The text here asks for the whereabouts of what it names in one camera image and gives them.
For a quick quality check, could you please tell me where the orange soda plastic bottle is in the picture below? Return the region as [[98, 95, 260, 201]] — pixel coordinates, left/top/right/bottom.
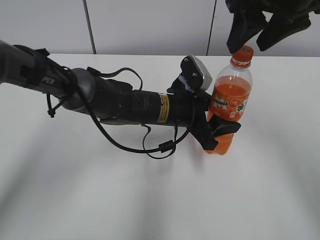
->
[[204, 59, 253, 156]]

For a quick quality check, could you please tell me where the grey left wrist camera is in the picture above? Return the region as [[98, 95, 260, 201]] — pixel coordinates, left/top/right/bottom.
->
[[180, 54, 213, 91]]

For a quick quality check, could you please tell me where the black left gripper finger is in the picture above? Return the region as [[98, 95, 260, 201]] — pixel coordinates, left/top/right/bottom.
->
[[209, 115, 241, 138]]

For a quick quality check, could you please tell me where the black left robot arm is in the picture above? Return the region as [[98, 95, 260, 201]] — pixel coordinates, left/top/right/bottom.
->
[[0, 41, 241, 150]]

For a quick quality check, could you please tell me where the orange bottle cap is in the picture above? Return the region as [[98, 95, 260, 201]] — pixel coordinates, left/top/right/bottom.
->
[[231, 45, 254, 68]]

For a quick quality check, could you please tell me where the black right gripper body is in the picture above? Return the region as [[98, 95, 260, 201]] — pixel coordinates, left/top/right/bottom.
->
[[225, 0, 320, 19]]

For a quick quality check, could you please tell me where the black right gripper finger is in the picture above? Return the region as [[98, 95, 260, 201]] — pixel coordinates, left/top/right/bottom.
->
[[226, 9, 267, 53], [256, 13, 311, 52]]

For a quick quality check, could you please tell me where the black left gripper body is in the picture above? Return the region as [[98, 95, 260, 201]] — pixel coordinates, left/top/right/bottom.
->
[[128, 83, 218, 151]]

